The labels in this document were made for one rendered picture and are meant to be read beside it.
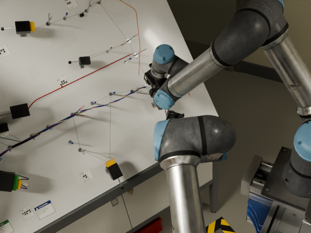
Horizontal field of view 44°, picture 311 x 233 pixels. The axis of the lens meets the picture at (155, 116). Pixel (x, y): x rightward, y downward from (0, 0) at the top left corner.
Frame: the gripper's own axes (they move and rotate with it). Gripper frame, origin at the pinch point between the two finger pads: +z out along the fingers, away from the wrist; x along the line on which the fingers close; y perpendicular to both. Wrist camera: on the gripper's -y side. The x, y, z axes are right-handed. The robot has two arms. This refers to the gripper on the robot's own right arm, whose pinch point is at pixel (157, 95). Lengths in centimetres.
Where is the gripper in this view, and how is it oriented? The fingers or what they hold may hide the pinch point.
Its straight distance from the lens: 172.7
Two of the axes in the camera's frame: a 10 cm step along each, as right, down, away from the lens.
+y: -5.7, -7.8, 2.5
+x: -8.1, 5.0, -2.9
